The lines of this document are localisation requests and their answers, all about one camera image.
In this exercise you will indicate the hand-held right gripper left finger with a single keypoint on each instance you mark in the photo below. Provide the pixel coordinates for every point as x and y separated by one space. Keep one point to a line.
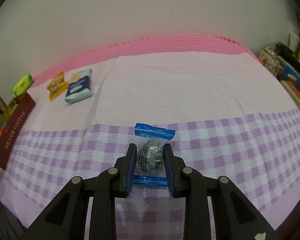
130 175

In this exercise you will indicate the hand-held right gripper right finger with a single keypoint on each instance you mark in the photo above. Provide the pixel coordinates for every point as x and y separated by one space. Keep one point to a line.
169 175

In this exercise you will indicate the blue snack packet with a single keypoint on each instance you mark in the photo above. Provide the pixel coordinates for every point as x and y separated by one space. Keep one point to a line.
150 155

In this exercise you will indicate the brown candy box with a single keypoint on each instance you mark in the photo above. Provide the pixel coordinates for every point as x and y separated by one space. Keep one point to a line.
17 125

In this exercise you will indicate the pink purple checked bedsheet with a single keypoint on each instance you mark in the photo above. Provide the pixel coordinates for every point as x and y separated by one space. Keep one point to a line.
190 92

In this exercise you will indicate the navy and teal snack packet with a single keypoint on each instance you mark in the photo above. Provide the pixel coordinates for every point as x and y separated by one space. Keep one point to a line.
78 88

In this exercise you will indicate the green snack packet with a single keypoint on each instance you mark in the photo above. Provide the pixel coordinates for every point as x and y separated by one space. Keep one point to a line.
22 85

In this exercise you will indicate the floral printed bag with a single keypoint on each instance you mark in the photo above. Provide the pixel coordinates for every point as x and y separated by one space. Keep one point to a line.
270 60

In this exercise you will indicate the white cup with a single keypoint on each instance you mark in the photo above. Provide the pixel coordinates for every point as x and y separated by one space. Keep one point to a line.
293 42

